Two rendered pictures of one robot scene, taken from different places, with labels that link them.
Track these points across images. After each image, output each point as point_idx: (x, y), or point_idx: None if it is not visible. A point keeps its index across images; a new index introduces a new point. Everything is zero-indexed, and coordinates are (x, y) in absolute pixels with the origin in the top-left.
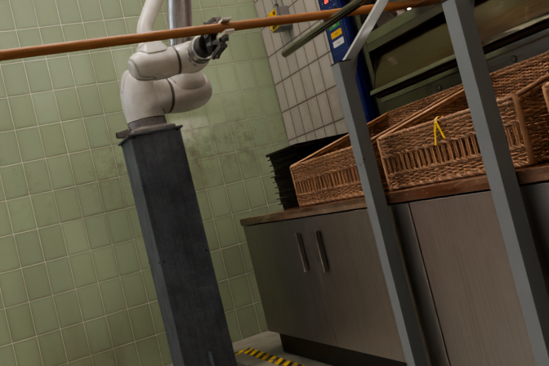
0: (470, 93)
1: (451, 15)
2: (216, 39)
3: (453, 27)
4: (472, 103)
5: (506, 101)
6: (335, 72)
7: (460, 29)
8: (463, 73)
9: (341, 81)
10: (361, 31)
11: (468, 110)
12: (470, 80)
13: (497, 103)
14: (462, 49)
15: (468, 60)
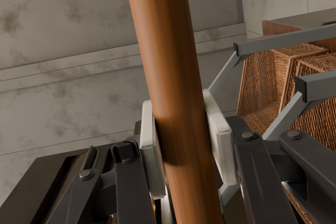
0: (292, 32)
1: (244, 41)
2: (242, 160)
3: (252, 40)
4: (298, 31)
5: (305, 61)
6: (313, 78)
7: (253, 39)
8: (280, 35)
9: (323, 73)
10: (264, 132)
11: (321, 68)
12: (284, 33)
13: (306, 59)
14: (265, 37)
15: (271, 35)
